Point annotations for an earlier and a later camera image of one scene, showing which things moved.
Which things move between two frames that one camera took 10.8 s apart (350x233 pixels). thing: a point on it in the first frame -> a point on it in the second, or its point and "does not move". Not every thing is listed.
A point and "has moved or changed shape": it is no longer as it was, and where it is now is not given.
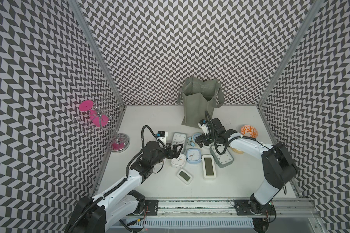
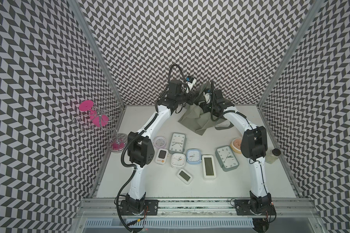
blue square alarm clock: (193, 156) does not move
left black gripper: (176, 154) -> (192, 95)
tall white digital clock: (208, 167) does not move
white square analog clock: (179, 162) does not move
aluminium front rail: (284, 207) does not move
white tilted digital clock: (184, 176) does not move
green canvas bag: (199, 95) has moved or changed shape
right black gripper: (200, 141) -> (204, 107)
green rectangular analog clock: (179, 138) does not move
